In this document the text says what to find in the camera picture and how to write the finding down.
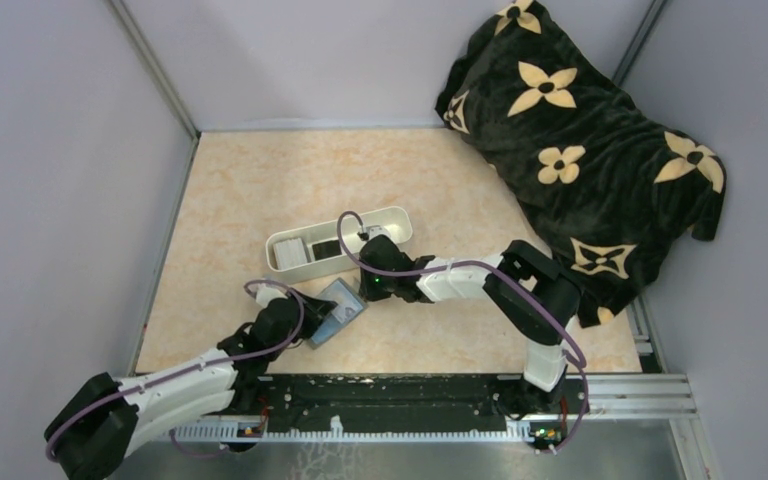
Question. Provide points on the white plastic tray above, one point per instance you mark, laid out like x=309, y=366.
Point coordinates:
x=395, y=219

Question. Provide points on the stack of white cards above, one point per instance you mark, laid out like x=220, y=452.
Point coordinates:
x=290, y=253

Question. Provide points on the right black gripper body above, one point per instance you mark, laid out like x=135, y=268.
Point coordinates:
x=377, y=288

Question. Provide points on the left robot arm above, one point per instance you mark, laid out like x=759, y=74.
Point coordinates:
x=110, y=418

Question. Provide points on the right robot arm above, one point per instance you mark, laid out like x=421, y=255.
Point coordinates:
x=537, y=295

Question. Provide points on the black floral blanket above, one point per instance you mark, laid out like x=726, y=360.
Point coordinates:
x=607, y=189

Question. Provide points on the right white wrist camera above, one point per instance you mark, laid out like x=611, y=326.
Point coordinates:
x=366, y=233

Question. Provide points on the dark credit card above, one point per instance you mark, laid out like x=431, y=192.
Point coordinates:
x=326, y=249

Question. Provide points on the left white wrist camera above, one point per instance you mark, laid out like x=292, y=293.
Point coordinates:
x=266, y=293

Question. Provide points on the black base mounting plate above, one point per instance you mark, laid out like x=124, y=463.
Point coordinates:
x=367, y=404

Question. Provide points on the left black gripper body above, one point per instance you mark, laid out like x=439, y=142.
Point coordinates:
x=306, y=329

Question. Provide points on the aluminium frame rail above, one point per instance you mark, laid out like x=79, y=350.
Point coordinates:
x=606, y=397

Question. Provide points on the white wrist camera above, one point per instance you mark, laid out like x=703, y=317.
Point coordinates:
x=366, y=233
x=266, y=293

